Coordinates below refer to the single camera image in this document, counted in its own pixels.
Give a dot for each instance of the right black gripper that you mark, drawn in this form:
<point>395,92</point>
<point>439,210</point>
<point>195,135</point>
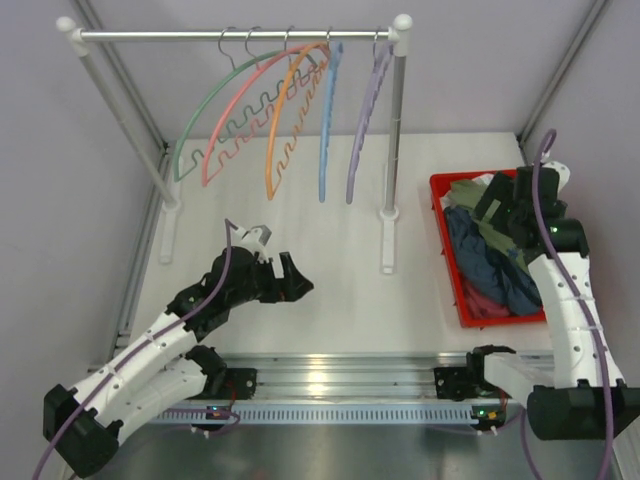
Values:
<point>502,188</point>

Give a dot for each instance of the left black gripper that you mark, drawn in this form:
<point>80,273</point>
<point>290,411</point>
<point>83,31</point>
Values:
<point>289,288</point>

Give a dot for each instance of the green tank top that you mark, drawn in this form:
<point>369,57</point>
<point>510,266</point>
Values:
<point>466,194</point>

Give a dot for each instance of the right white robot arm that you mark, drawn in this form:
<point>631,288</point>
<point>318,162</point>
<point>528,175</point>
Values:
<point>586,397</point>

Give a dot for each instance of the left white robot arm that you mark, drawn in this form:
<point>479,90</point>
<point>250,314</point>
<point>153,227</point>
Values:
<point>87,423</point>

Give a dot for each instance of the orange hanger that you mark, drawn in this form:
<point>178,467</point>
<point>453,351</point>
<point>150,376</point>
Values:
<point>277,161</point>

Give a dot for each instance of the purple hanger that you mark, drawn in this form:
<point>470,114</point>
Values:
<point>381,64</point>

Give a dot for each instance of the blue hanger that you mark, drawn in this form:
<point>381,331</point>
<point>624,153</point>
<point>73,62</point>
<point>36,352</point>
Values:
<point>336,53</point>

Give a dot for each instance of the white garment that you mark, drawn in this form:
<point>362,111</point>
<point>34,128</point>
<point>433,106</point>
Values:
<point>484,179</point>

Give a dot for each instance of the navy blue garment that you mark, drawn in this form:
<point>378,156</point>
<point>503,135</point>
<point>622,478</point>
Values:
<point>499,277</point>

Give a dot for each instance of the red plastic bin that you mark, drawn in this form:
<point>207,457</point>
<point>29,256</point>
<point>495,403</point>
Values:
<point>439,186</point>

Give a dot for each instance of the white clothes rack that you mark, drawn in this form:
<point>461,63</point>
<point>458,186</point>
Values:
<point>398,33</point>

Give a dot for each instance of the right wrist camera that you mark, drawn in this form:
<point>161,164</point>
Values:
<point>561,169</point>

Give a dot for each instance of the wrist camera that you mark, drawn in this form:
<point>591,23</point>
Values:
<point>561,169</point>
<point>255,238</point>

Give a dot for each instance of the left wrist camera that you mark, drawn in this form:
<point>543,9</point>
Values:
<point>255,238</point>

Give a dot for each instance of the aluminium mounting rail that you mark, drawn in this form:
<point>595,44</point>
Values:
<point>332,378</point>

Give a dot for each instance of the slotted cable duct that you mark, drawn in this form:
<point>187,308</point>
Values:
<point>429,413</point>

